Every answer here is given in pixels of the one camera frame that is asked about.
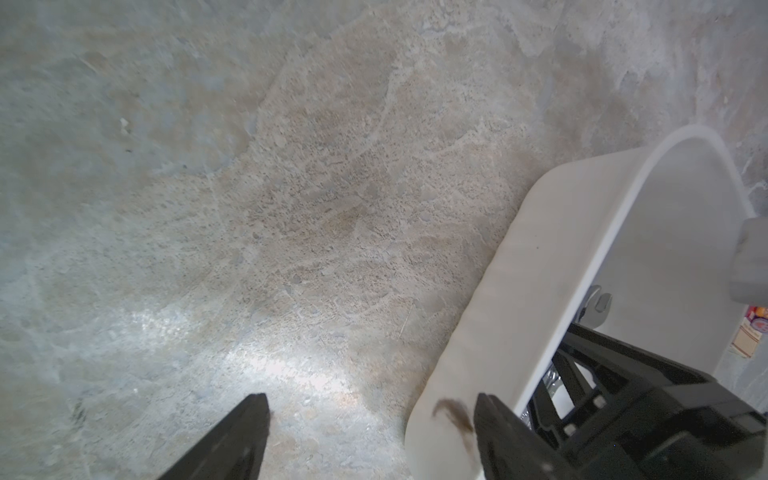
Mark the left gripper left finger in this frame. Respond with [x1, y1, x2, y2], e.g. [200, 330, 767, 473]
[159, 393, 271, 480]

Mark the white plastic storage box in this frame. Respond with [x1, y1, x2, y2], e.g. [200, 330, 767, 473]
[404, 125, 754, 479]

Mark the small wooden toy with figures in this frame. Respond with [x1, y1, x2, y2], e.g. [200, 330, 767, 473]
[730, 306, 767, 359]

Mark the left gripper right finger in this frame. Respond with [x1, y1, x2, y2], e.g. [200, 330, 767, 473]
[474, 393, 576, 480]

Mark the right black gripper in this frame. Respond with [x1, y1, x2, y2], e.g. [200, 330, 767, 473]
[527, 324, 767, 479]

